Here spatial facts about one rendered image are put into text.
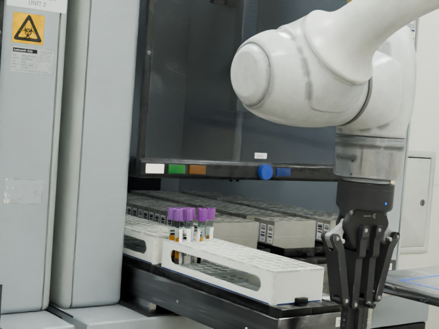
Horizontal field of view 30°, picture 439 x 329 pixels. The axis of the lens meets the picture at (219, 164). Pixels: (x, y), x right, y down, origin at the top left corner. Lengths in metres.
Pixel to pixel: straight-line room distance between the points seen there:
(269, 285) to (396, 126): 0.29
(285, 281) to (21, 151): 0.47
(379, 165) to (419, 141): 2.60
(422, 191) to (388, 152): 2.64
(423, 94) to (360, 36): 2.76
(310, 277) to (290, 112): 0.35
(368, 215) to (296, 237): 0.58
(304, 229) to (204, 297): 0.46
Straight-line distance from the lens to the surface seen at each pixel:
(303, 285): 1.20
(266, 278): 1.18
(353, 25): 0.91
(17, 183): 1.34
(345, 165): 1.07
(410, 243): 3.68
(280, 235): 1.63
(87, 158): 1.39
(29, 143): 1.34
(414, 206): 3.67
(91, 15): 1.39
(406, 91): 1.07
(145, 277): 1.41
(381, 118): 1.04
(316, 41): 0.92
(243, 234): 1.57
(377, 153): 1.06
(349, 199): 1.07
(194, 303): 1.29
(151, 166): 1.42
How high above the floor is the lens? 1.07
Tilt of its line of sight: 3 degrees down
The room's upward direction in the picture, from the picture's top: 4 degrees clockwise
